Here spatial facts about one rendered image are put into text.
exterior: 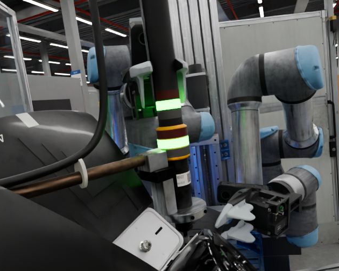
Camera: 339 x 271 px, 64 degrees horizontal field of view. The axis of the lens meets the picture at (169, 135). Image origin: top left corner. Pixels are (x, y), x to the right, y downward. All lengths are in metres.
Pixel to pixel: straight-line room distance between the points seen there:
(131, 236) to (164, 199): 0.06
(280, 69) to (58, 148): 0.56
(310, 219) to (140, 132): 0.46
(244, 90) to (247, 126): 0.10
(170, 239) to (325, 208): 2.49
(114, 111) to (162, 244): 0.71
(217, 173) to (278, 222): 0.68
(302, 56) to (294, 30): 1.78
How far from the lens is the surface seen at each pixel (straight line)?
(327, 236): 2.90
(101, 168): 0.32
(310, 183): 0.74
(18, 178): 0.29
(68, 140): 0.41
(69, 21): 7.60
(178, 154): 0.36
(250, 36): 2.38
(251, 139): 0.76
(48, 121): 0.44
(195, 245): 0.32
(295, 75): 0.76
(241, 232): 0.57
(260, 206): 0.57
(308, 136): 1.05
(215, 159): 1.21
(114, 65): 0.92
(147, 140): 0.62
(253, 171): 0.77
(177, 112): 0.36
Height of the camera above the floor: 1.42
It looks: 7 degrees down
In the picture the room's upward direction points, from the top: 8 degrees counter-clockwise
